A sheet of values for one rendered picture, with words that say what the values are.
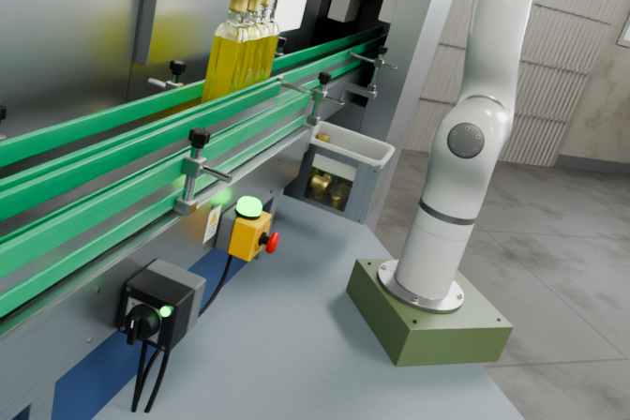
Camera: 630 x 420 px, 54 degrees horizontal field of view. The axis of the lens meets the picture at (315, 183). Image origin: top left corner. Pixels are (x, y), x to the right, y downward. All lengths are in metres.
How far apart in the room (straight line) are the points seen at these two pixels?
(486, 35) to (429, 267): 0.46
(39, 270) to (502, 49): 0.84
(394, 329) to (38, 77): 0.78
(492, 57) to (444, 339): 0.55
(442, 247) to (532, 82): 4.43
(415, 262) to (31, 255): 0.81
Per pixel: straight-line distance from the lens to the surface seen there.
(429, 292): 1.30
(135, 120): 1.11
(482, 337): 1.33
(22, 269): 0.69
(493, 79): 1.23
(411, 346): 1.24
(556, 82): 5.79
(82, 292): 0.76
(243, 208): 1.06
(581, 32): 5.78
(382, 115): 2.29
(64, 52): 1.10
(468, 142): 1.12
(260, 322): 1.25
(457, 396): 1.26
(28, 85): 1.06
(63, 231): 0.71
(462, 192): 1.20
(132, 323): 0.82
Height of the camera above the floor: 1.48
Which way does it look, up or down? 22 degrees down
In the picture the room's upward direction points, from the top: 16 degrees clockwise
